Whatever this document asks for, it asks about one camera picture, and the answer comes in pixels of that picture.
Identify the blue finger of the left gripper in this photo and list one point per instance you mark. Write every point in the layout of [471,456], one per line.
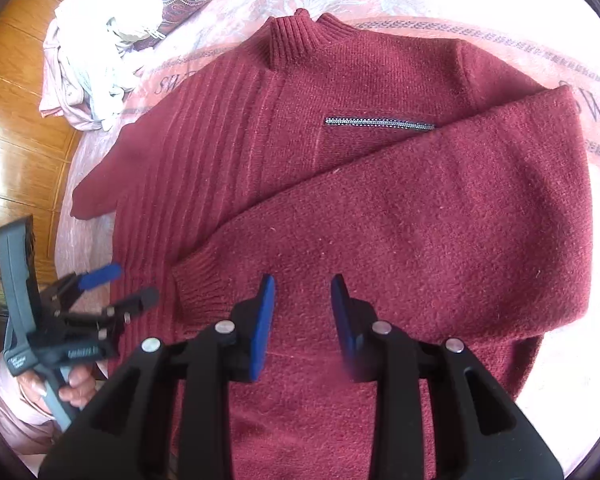
[98,277]
[122,312]

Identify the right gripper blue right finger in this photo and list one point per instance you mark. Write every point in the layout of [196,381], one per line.
[479,431]

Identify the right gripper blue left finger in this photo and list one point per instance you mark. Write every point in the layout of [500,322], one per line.
[169,404]

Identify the dark red knit sweater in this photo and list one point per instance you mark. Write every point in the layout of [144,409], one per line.
[448,189]

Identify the pink sleeve forearm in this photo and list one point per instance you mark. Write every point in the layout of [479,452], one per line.
[27,429]

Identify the pink garment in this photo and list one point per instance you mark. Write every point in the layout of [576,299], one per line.
[62,93]

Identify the pale blue white garment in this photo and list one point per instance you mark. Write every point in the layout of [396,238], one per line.
[107,67]

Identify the cream zippered garment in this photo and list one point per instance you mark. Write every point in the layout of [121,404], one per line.
[132,26]

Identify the pink floral blanket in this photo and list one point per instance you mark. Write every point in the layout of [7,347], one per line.
[553,41]

